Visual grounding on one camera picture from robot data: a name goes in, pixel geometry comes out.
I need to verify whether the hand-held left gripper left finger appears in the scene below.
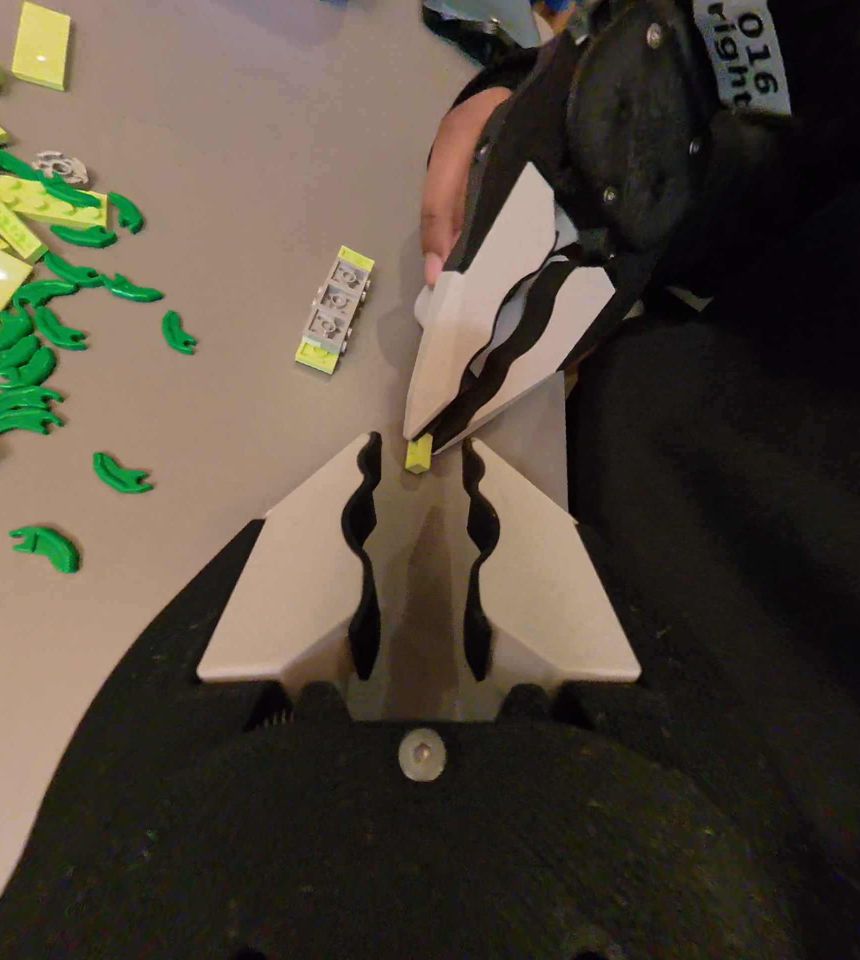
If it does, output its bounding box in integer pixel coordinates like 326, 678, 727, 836
197, 431, 383, 685

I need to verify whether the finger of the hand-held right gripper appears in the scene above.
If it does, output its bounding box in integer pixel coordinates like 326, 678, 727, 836
403, 161, 558, 441
433, 257, 620, 456

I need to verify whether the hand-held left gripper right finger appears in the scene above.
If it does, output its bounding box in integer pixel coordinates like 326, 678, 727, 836
462, 438, 642, 702

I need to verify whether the lime long studded plate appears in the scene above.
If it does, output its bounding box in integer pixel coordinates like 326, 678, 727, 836
295, 245, 376, 375

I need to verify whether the person's right hand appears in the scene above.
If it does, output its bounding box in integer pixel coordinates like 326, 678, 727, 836
421, 86, 515, 286

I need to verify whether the green curved leaf piece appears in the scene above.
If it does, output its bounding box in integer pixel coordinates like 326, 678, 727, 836
8, 526, 81, 576
92, 451, 155, 495
162, 309, 198, 356

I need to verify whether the lime smooth tile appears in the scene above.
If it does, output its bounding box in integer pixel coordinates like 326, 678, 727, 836
11, 0, 72, 93

